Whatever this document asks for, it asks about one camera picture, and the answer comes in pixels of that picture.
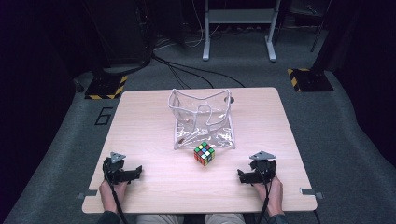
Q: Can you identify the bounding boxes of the black floor cables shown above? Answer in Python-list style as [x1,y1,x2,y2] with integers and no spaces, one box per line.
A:
[151,53,247,90]

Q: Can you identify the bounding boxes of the person's left hand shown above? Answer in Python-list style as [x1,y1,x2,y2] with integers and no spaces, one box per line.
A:
[98,179,129,215]

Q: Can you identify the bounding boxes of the black yellow striped base plate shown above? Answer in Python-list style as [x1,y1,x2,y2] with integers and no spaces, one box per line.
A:
[286,67,335,93]
[84,74,129,101]

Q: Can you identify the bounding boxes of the black stand post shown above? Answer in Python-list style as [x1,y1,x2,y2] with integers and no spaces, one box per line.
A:
[309,0,347,73]

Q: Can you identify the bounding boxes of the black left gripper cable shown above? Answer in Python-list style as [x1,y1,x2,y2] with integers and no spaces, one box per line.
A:
[102,158,130,224]

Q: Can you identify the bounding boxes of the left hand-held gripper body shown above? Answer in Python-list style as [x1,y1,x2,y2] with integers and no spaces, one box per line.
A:
[102,151,129,186]

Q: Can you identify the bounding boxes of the multicoloured puzzle cube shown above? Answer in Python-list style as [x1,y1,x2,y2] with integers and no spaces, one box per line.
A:
[192,141,216,167]

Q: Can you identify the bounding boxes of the person's right hand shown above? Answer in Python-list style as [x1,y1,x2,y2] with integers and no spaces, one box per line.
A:
[251,175,285,217]

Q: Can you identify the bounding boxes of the white floor cables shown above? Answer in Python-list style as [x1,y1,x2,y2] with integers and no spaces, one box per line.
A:
[155,0,225,50]

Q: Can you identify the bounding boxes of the person's left leg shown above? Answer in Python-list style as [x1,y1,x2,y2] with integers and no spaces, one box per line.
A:
[135,214,185,224]

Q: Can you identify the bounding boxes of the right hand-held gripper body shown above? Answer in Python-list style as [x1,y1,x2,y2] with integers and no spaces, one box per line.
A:
[248,150,277,185]

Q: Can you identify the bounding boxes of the clear plastic bag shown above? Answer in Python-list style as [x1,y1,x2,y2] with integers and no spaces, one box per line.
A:
[167,88,236,151]

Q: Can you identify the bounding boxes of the black equipment stand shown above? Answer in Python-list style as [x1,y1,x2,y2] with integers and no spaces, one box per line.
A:
[81,0,157,77]

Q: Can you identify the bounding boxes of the grey tape strip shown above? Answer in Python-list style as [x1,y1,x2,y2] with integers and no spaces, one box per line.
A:
[77,189,99,200]
[299,187,325,201]

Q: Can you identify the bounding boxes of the white metal stand frame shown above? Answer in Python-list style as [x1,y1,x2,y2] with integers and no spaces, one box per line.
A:
[202,0,283,63]

